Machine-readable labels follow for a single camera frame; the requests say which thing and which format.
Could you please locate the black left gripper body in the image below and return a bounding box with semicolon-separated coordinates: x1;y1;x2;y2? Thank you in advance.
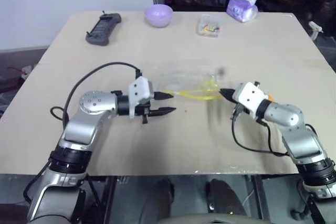
134;90;156;125

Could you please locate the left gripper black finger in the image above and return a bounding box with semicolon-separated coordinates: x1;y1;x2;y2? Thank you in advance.
149;106;177;118
153;91;174;101

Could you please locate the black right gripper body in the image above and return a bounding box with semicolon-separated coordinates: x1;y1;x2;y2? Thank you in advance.
230;103;246;121

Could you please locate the clear plastic bag yellow zip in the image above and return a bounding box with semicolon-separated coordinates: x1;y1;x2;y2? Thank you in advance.
156;62;227;102

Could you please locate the clear box of colourful bits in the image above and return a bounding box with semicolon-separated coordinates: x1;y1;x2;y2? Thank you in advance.
195;15;224;39

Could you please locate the purple bowl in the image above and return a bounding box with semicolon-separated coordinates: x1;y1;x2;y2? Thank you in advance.
144;4;174;29

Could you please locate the purple tissue pack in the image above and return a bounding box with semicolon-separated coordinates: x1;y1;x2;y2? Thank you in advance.
226;0;260;23

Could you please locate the black handheld controller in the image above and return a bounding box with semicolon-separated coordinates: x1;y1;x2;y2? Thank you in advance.
85;10;122;47

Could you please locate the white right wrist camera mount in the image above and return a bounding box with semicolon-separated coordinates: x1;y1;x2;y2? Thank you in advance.
232;82;270;118

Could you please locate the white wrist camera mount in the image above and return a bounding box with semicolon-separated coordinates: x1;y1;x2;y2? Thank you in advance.
128;76;155;119
232;82;270;118

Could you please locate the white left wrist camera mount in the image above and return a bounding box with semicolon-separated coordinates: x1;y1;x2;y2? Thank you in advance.
128;76;155;119

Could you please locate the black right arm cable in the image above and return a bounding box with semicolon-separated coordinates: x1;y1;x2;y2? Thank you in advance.
230;108;289;156

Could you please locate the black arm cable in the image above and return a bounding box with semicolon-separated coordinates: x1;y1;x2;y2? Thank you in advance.
230;108;289;156
50;62;143;128

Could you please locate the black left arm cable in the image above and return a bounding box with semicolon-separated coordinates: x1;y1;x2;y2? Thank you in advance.
50;62;143;128

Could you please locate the white plastic handle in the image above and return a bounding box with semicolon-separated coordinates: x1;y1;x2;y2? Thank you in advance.
308;21;324;41

